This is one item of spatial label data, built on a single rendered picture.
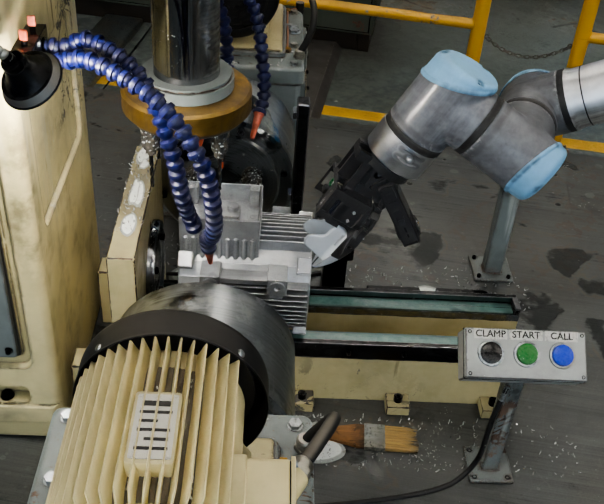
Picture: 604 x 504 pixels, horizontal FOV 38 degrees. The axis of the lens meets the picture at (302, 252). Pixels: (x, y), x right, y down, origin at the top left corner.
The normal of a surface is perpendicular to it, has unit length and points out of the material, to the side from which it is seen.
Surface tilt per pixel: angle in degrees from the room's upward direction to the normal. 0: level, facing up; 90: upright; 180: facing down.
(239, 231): 90
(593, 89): 61
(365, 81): 0
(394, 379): 90
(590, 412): 0
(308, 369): 90
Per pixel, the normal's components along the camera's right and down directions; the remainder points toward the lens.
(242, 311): 0.47, -0.70
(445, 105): -0.22, 0.47
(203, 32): 0.56, 0.53
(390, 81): 0.06, -0.79
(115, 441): 0.93, -0.30
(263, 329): 0.68, -0.58
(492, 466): 0.01, 0.61
